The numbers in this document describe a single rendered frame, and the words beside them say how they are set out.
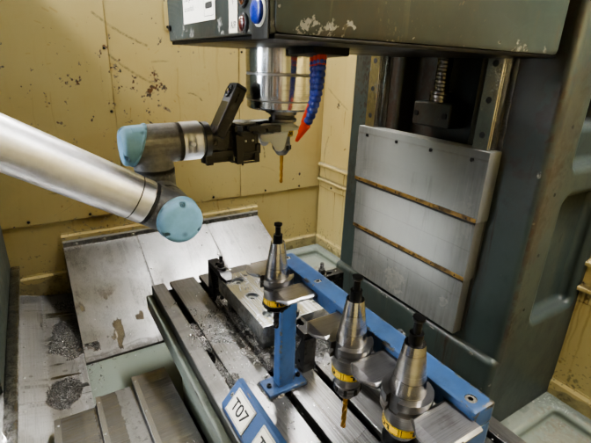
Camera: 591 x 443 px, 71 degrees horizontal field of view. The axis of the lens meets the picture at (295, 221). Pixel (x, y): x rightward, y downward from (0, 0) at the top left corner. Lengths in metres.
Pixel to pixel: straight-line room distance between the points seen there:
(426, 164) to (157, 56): 1.17
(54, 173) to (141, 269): 1.22
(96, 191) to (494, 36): 0.70
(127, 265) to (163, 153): 1.10
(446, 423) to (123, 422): 0.89
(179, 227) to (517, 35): 0.68
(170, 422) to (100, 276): 0.83
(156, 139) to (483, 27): 0.60
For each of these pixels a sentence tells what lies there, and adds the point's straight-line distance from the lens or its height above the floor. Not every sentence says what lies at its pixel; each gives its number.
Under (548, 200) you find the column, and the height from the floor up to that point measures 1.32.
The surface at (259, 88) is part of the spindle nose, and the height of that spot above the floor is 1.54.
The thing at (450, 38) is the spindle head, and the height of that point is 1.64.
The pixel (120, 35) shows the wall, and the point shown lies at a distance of 1.85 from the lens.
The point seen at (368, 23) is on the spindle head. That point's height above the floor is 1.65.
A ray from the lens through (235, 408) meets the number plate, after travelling 0.93.
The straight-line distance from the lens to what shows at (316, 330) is 0.65.
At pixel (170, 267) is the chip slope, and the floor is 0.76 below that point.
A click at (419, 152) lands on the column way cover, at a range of 1.21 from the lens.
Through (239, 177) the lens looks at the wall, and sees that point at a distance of 2.06.
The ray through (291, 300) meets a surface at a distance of 0.72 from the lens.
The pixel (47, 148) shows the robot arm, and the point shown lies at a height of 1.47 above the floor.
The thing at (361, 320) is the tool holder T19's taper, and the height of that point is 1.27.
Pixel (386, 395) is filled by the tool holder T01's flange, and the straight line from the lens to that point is 0.55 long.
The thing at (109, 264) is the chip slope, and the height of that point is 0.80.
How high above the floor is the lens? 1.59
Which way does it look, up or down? 21 degrees down
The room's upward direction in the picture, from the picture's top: 2 degrees clockwise
